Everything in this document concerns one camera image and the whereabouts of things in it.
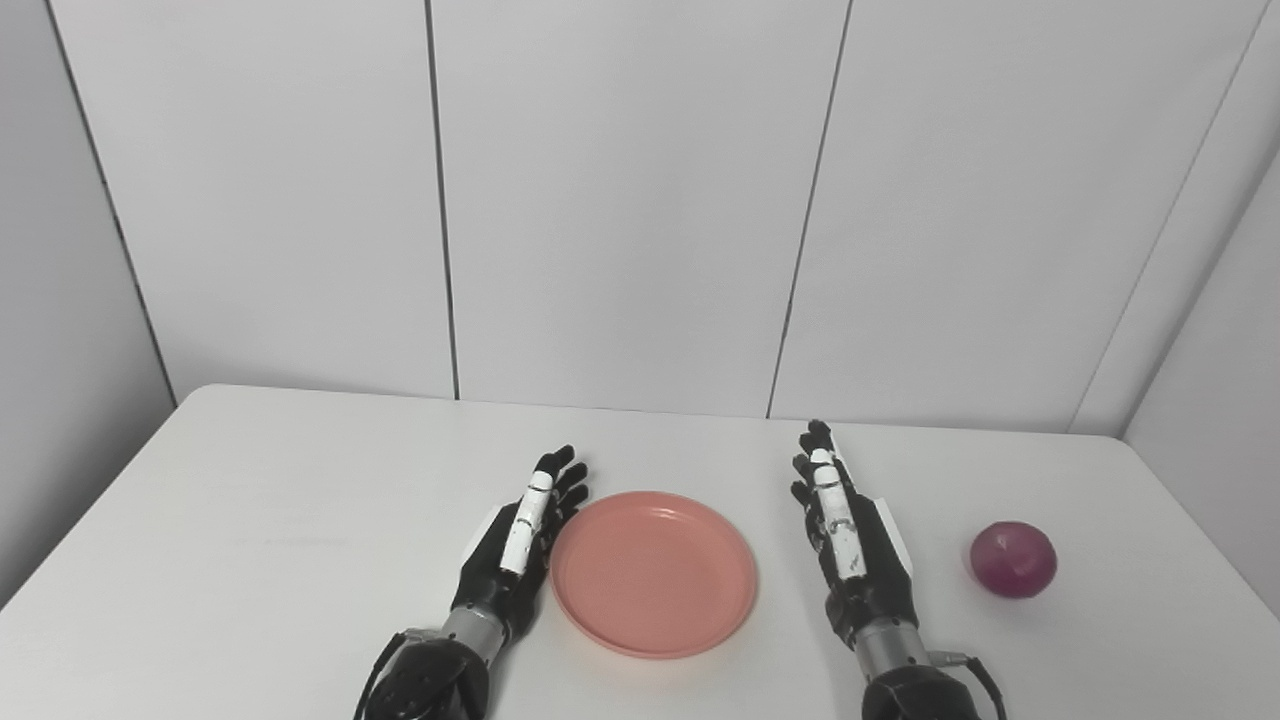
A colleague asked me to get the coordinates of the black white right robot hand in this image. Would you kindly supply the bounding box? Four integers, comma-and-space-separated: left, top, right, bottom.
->
790, 419, 919, 647

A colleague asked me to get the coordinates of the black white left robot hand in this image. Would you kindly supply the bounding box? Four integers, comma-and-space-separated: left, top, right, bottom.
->
450, 445, 591, 642

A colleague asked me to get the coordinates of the pink round plate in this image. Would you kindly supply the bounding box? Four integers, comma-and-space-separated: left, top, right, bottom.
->
549, 490, 759, 660

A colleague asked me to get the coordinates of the purple red onion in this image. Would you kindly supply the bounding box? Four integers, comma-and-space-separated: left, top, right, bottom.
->
969, 520, 1059, 600

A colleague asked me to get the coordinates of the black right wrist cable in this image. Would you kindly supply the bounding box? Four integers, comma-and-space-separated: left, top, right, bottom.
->
925, 650, 1009, 720

